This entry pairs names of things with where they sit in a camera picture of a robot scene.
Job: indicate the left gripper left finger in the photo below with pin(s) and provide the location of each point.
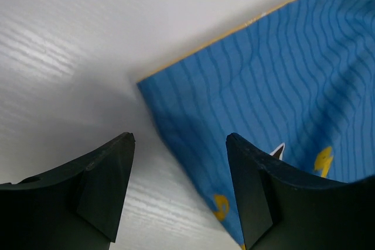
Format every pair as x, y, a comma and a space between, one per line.
77, 205

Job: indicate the blue cartoon placemat cloth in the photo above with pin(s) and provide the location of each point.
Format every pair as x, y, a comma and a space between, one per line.
297, 83

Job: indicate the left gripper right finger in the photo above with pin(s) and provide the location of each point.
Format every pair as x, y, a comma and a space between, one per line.
282, 207

